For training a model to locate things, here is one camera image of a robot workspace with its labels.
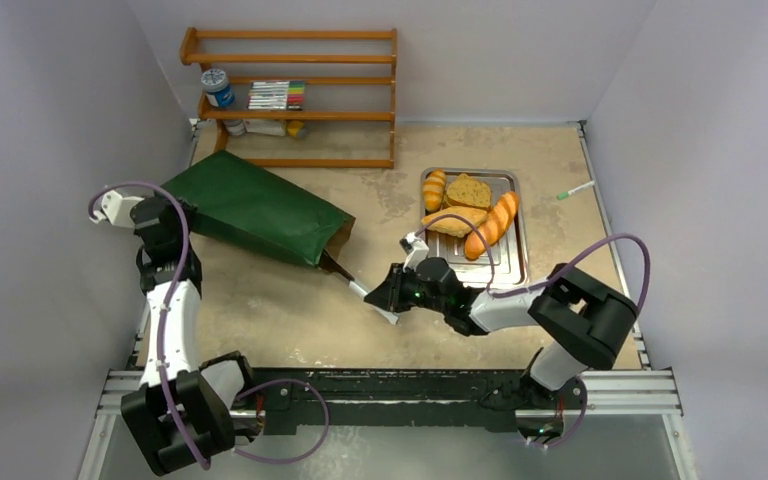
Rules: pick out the white small box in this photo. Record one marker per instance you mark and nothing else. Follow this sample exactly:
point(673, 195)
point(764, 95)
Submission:
point(270, 127)

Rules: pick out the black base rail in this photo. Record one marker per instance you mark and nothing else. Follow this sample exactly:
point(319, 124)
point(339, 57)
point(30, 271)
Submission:
point(497, 401)

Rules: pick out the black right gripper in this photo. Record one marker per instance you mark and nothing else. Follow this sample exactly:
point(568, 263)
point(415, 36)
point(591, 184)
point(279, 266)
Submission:
point(392, 295)

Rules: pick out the yellow small bottle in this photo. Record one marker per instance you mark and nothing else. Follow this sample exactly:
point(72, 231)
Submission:
point(296, 129)

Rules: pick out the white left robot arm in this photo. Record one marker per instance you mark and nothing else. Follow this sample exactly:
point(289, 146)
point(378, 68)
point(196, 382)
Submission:
point(180, 413)

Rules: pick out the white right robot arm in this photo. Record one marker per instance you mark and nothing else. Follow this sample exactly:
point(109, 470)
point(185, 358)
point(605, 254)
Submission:
point(586, 319)

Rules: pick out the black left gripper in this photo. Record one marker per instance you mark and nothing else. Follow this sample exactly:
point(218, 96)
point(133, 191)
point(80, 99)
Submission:
point(190, 211)

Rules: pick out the orange fake bread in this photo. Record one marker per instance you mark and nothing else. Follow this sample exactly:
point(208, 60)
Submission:
point(433, 190)

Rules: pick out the silver metal tray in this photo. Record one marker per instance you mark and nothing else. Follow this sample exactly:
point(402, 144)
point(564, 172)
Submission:
point(510, 257)

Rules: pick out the orange wooden shelf rack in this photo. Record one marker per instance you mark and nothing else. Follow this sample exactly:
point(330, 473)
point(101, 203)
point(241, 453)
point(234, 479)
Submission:
point(192, 52)

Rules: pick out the seeded fake bread slice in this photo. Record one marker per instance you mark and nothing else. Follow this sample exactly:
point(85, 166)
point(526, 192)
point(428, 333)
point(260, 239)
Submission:
point(468, 191)

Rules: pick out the long orange fake baguette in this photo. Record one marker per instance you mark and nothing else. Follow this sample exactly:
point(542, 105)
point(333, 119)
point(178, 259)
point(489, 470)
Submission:
point(497, 223)

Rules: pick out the small grey jar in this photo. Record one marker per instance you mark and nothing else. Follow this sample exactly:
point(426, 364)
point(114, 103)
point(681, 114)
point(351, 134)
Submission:
point(234, 127)

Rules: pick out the silver metal tongs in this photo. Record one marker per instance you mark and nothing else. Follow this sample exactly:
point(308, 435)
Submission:
point(330, 265)

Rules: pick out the pack of coloured markers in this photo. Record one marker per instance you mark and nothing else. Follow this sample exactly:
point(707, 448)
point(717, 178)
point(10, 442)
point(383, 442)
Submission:
point(272, 95)

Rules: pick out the green brown paper bag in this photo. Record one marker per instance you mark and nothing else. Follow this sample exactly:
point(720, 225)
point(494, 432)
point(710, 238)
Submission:
point(249, 207)

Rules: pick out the triangular orange fake pastry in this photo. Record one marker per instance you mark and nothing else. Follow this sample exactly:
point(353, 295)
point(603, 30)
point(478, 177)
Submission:
point(455, 221)

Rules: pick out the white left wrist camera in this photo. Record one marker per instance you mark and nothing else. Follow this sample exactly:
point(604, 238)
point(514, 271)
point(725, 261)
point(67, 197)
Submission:
point(114, 208)

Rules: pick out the green white marker pen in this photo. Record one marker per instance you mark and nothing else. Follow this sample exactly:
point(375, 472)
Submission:
point(573, 191)

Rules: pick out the blue white jar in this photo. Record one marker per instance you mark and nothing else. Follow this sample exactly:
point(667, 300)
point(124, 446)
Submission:
point(217, 88)

